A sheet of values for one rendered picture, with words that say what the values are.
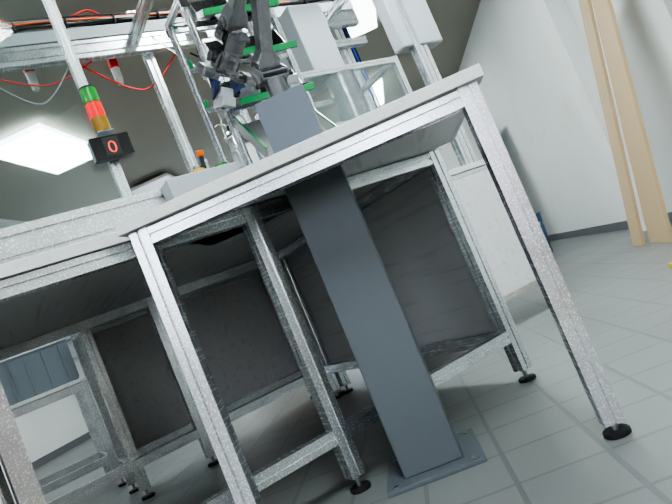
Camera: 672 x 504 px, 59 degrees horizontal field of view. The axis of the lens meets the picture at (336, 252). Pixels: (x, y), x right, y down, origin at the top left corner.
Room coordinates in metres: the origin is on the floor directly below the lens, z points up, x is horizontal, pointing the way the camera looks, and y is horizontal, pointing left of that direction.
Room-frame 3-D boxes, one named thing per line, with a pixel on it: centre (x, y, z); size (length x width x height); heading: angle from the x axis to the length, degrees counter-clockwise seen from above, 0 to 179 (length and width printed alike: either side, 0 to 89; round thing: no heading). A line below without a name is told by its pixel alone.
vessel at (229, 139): (2.84, 0.22, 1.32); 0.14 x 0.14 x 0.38
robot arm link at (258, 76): (1.63, -0.02, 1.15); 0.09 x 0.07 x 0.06; 115
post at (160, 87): (3.01, 0.50, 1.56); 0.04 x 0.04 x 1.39; 32
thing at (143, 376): (3.37, 0.35, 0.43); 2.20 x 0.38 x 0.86; 122
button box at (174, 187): (1.62, 0.26, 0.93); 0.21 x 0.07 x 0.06; 122
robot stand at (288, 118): (1.63, -0.02, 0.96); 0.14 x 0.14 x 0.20; 85
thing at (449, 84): (1.68, -0.03, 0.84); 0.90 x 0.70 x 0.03; 85
